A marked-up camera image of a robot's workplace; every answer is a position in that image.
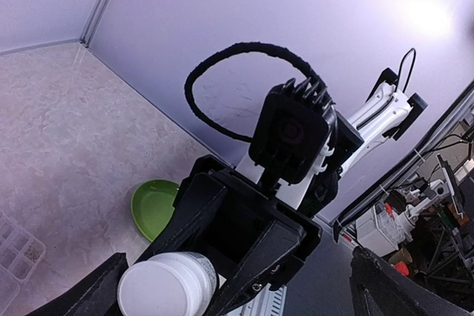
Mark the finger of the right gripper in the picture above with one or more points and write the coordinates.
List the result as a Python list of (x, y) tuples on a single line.
[(199, 222), (272, 259)]

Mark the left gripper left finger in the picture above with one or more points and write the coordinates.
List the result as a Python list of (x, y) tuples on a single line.
[(96, 294)]

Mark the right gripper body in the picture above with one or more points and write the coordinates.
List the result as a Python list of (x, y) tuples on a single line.
[(249, 211)]

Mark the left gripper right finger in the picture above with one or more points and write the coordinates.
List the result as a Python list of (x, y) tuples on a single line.
[(378, 289)]

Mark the small white pill bottle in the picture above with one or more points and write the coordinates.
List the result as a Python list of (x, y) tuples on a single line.
[(172, 283)]

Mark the clear plastic pill organizer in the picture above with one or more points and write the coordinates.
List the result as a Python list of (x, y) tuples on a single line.
[(21, 253)]

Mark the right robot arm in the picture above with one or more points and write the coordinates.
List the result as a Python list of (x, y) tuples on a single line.
[(387, 114)]

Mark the green plate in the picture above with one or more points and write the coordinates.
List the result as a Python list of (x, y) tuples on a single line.
[(151, 206)]

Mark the front aluminium rail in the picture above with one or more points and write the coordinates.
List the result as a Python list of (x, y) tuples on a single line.
[(266, 303)]

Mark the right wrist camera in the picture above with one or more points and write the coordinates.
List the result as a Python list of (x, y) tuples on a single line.
[(295, 123)]

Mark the right aluminium frame post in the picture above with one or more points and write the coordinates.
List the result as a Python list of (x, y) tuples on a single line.
[(93, 22)]

